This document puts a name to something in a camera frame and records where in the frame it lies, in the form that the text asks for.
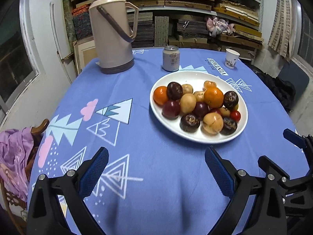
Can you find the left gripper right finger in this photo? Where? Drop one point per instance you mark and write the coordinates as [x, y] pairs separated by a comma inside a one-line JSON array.
[[232, 185]]

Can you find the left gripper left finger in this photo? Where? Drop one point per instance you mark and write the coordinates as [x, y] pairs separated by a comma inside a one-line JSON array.
[[78, 184]]

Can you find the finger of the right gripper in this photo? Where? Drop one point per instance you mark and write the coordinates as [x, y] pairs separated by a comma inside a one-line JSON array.
[[278, 171], [302, 142]]

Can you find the dark water chestnut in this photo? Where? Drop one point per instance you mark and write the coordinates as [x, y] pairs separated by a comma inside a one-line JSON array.
[[174, 91], [229, 126], [230, 100], [189, 123]]

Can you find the orange persimmon-like fruit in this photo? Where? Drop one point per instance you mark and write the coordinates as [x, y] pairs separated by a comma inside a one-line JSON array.
[[212, 123]]

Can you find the red cherry tomato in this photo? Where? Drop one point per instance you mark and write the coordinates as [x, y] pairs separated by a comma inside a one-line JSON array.
[[215, 110], [235, 115]]

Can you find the small tan longan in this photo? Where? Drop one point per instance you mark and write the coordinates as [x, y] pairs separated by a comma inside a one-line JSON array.
[[225, 112]]

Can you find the dark water chestnut top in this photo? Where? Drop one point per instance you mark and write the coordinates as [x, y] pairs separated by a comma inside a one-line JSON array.
[[230, 100]]

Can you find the orange mandarin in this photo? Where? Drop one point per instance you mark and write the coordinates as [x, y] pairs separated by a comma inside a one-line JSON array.
[[213, 97], [160, 95]]

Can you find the yellow pear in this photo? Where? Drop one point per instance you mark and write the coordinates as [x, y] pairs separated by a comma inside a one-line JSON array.
[[187, 103]]

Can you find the yellow round fruit spotted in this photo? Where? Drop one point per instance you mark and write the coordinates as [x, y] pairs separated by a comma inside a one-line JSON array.
[[199, 95]]

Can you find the large dark red plum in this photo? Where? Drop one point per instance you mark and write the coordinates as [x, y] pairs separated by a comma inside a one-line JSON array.
[[171, 109]]

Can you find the yellow-orange passion fruit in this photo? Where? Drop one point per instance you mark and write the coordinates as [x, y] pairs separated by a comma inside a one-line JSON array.
[[209, 84]]

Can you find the yellow potato-like fruit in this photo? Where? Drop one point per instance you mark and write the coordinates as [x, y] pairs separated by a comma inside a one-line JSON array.
[[187, 88]]

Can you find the dark blue chair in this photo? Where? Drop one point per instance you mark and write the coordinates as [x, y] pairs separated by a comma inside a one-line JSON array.
[[297, 81]]

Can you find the wooden chair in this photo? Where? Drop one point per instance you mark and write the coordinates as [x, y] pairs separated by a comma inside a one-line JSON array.
[[8, 197]]

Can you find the blue patterned tablecloth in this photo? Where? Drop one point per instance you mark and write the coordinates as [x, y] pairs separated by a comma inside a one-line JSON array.
[[157, 182]]

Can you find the purple cloth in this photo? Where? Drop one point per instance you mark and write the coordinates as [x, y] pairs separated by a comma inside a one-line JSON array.
[[16, 146]]

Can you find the white oval plate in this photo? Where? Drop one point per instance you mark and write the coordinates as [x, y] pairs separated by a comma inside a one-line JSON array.
[[196, 80]]

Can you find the white paper cup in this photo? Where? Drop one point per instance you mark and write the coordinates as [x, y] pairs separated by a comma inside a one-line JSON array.
[[231, 58]]

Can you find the white drink can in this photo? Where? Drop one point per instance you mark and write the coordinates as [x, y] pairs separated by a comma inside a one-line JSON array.
[[171, 58]]

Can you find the pink floral cloth bundle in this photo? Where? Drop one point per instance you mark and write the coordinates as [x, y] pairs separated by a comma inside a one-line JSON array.
[[217, 26]]

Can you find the metal storage shelf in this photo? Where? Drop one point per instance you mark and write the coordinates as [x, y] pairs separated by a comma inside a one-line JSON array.
[[181, 23]]

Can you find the beige thermos flask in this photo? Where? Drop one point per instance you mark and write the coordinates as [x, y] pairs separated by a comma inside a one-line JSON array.
[[114, 28]]

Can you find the window with white frame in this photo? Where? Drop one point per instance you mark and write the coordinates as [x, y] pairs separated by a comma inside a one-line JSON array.
[[16, 69]]

